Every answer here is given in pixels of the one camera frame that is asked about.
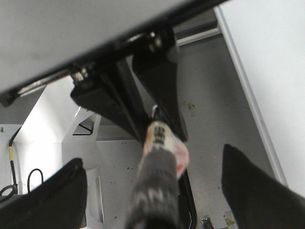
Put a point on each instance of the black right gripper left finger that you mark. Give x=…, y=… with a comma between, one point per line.
x=58, y=203

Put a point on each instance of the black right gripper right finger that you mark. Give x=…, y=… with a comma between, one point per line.
x=257, y=200

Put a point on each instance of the black whiteboard marker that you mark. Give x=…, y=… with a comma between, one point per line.
x=154, y=199

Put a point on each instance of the black whiteboard stand leg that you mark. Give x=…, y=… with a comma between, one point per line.
x=124, y=88

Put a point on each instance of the white whiteboard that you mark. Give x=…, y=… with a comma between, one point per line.
x=266, y=39

